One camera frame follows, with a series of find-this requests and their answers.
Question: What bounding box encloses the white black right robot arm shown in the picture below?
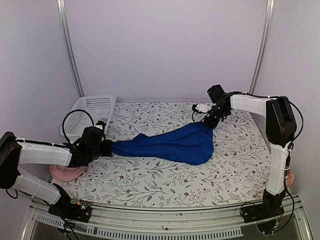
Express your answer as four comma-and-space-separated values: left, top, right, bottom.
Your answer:
204, 84, 300, 219

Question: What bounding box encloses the blue towel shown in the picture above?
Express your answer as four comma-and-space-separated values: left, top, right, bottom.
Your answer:
112, 122, 214, 166

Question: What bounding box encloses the left aluminium frame post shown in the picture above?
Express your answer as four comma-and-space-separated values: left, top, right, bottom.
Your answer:
56, 0, 85, 98

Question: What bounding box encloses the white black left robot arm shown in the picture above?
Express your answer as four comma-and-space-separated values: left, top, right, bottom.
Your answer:
0, 126, 113, 217

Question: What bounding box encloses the white plastic basket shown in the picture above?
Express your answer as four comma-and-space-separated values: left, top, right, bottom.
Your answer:
60, 94, 116, 139

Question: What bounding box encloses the light green towel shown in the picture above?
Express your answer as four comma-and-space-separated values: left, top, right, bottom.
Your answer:
98, 114, 108, 122

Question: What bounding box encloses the right aluminium frame post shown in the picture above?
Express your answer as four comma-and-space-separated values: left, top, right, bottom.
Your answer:
249, 0, 275, 94

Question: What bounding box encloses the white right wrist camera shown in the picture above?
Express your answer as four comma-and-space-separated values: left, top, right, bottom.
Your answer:
192, 103, 212, 114

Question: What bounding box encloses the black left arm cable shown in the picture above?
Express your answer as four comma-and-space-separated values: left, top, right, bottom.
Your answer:
61, 108, 96, 145

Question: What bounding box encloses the aluminium front rail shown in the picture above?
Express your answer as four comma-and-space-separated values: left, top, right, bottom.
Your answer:
21, 195, 316, 240

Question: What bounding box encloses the orange patterned round object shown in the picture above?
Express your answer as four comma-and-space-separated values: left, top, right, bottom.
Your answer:
286, 169, 295, 187

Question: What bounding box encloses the pink plate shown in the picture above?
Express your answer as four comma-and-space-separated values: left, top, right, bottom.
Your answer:
50, 165, 85, 182

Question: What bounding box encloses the aluminium frame post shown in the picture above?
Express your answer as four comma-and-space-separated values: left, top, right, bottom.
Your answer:
249, 0, 275, 94
56, 0, 85, 98

